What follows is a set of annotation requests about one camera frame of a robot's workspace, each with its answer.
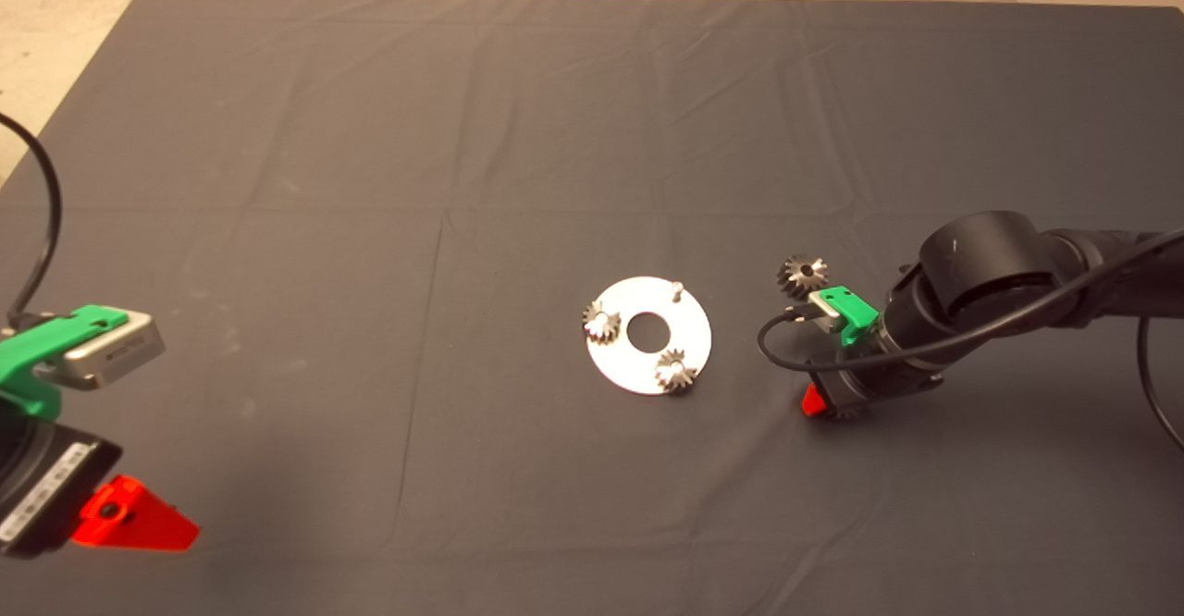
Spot black left camera cable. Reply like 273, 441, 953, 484
0, 112, 63, 326

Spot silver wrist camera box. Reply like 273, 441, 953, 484
809, 290, 847, 332
60, 313, 167, 390

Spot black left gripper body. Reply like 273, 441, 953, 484
0, 422, 123, 559

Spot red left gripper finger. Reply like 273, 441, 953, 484
72, 475, 201, 552

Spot green left camera mount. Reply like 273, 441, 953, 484
0, 305, 130, 418

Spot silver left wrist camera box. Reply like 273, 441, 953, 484
60, 313, 167, 390

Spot small steel gear on pin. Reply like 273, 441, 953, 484
654, 349, 699, 395
582, 301, 623, 346

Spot dark grey table cloth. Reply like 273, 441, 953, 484
0, 0, 1184, 616

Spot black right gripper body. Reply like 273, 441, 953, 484
808, 357, 944, 416

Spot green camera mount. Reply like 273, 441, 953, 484
823, 287, 880, 349
0, 305, 130, 418

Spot round metal plate with hole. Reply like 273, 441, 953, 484
584, 276, 713, 396

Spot green right camera mount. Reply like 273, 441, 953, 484
823, 287, 880, 349

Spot black camera cable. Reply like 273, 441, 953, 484
0, 112, 63, 326
758, 228, 1184, 455

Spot black right camera cable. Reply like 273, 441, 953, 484
758, 228, 1184, 455

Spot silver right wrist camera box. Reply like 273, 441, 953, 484
809, 290, 847, 332

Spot larger steel gear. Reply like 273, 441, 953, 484
777, 254, 830, 301

